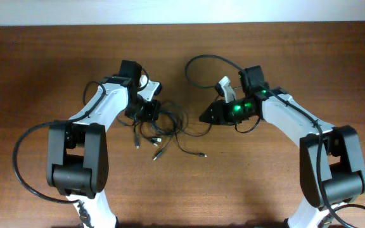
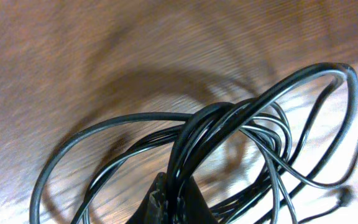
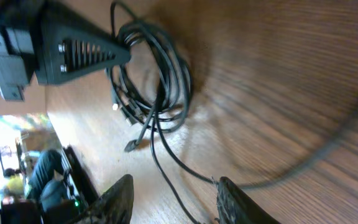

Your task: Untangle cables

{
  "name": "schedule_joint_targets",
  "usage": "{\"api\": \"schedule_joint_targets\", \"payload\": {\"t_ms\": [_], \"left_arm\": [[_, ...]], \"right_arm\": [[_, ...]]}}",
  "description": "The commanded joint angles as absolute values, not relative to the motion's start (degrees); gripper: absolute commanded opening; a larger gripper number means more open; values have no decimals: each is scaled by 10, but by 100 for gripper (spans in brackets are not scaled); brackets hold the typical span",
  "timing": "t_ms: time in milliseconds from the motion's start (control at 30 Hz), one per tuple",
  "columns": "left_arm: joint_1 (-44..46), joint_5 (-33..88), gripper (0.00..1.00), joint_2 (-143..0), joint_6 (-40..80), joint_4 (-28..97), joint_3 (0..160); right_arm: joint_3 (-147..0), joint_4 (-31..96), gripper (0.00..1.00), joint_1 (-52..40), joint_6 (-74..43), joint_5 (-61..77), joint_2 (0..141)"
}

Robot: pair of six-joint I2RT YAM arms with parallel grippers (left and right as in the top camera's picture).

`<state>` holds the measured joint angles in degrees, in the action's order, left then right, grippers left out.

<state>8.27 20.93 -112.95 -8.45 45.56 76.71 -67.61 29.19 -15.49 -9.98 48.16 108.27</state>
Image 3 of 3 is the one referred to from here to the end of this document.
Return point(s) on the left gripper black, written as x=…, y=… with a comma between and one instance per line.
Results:
x=55, y=42

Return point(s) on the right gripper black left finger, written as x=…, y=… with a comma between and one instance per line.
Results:
x=112, y=207

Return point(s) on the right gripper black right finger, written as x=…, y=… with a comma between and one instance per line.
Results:
x=236, y=207

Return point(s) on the person in blue clothes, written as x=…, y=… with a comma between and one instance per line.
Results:
x=42, y=186

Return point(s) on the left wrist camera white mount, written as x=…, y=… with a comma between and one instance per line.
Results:
x=2, y=65

